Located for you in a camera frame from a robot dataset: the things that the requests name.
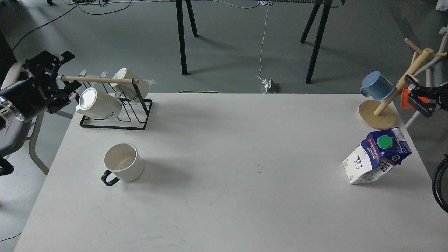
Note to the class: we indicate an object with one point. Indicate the black table legs right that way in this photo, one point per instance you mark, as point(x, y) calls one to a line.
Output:
point(327, 5)

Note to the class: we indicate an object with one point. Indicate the black wire cup rack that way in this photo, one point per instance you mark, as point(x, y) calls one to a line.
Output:
point(133, 116)

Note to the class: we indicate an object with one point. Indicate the wooden mug tree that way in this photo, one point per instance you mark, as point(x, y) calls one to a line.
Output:
point(377, 113)

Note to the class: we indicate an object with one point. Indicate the blue mug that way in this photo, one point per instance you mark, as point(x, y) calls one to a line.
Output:
point(376, 86)

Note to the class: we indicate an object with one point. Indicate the white mug black handle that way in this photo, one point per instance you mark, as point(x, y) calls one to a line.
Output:
point(122, 163)

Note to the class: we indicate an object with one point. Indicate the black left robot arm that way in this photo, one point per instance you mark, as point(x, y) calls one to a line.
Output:
point(30, 89)

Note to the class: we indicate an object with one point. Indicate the orange mug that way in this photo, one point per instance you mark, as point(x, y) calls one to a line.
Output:
point(404, 100)

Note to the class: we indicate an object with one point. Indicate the grey power adapter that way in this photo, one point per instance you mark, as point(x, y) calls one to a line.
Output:
point(270, 87)

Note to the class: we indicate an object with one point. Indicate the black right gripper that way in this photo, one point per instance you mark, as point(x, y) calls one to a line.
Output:
point(415, 91)

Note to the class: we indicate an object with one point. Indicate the white mug on rack front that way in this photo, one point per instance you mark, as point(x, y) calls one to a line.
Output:
point(98, 105)

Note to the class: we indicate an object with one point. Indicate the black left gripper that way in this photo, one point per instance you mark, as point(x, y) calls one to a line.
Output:
point(27, 92)

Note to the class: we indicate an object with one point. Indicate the blue white milk carton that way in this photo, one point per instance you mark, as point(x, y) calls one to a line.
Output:
point(376, 155)

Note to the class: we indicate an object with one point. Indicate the white mug on rack rear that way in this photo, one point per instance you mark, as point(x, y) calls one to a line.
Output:
point(129, 90)

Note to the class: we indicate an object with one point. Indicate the white mug on rack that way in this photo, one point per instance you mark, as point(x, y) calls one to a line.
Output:
point(98, 105)
point(129, 90)

